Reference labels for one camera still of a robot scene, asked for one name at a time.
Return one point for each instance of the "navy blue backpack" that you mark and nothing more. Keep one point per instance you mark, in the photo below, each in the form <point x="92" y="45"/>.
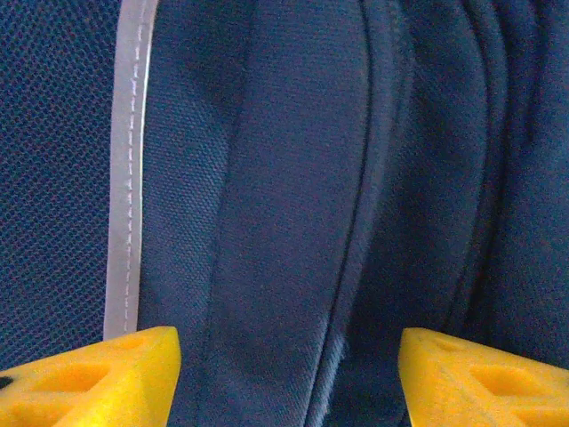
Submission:
<point x="289" y="178"/>

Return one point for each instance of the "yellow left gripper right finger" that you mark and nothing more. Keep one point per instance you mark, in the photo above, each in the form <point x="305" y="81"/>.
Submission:
<point x="489" y="391"/>

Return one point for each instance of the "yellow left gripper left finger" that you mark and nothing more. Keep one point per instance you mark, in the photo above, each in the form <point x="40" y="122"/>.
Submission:
<point x="80" y="391"/>

